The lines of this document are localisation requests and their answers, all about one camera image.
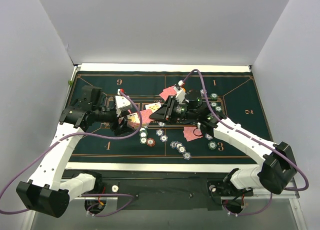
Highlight aluminium mounting rail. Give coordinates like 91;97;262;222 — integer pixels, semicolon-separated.
29;177;300;200

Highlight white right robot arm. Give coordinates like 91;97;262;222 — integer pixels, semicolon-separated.
150;90;297;195

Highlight green poker chip stack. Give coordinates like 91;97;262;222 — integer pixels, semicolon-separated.
208;141;217;150

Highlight face-up diamonds playing card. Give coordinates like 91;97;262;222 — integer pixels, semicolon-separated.
145;102;162;113

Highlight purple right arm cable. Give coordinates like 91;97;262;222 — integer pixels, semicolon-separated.
182;69;310;217

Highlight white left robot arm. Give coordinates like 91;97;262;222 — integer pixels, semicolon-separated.
16;85;135;218

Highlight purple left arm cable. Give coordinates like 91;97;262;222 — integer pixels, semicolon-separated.
0;90;143;218

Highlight green poker table mat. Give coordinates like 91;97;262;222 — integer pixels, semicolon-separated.
67;71;272;165

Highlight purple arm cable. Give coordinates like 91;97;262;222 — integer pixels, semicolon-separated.
182;69;310;217
0;90;143;218

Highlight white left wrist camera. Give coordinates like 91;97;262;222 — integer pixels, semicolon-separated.
115;89;132;117

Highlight red-backed playing card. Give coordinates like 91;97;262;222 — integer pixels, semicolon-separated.
184;132;203;142
183;126;201;135
159;86;177;101

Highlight red poker chip stack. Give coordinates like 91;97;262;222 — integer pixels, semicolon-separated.
146;138;156;147

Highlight red playing card deck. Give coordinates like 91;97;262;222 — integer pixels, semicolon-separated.
126;110;153;129

